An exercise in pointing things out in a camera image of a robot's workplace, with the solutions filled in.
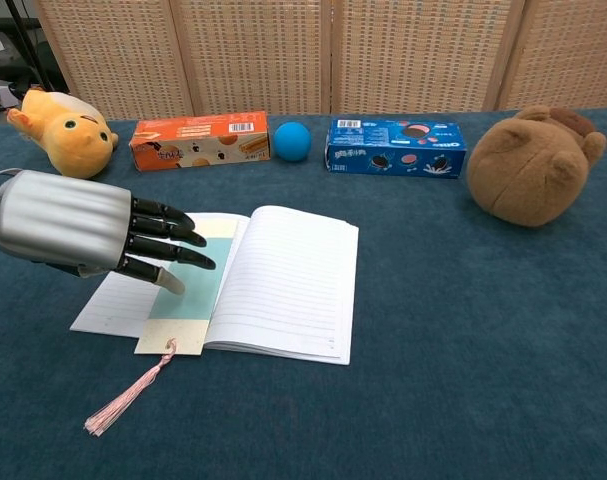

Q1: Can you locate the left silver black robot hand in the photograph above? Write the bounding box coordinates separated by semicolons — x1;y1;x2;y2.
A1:
0;168;217;296

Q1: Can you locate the teal cream bookmark pink tassel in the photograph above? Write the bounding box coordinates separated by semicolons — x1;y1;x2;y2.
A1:
84;219;240;437

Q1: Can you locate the open white lined notebook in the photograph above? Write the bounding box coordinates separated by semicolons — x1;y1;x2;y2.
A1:
69;205;360;366

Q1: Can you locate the yellow plush animal toy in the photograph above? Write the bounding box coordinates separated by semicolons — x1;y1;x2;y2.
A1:
6;88;120;180

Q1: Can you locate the orange snack box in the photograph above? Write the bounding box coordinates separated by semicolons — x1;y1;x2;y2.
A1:
128;110;272;173

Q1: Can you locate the black office chair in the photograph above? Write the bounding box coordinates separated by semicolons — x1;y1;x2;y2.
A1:
0;17;70;101

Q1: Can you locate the black tripod stand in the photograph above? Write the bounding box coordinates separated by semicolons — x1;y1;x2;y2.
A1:
5;0;55;92

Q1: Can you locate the blue ball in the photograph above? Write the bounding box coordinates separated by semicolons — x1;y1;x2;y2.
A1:
273;121;313;163

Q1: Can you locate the blue Oreo cookie box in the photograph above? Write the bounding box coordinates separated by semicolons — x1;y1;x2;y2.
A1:
324;117;468;179

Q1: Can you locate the wicker folding screen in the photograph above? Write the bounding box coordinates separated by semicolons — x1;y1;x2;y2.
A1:
32;0;607;121

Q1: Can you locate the teal table cloth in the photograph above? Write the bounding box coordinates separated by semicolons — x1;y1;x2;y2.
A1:
0;107;607;480

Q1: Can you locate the brown plush capybara toy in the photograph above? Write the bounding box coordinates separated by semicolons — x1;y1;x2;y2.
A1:
465;105;607;228

